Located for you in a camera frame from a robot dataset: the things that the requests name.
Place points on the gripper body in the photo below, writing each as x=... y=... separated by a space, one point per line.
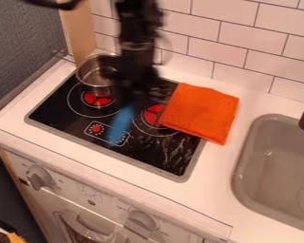
x=135 y=74

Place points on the silver pot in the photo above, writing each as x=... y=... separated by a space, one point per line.
x=93 y=74

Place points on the toy sink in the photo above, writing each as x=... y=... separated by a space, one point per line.
x=277 y=171

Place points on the orange cloth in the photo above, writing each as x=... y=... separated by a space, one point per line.
x=199 y=112

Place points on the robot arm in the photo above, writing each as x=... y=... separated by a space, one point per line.
x=135 y=22

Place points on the toy stove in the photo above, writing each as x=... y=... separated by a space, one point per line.
x=116 y=126

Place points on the blue spoon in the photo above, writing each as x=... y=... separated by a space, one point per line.
x=120 y=125

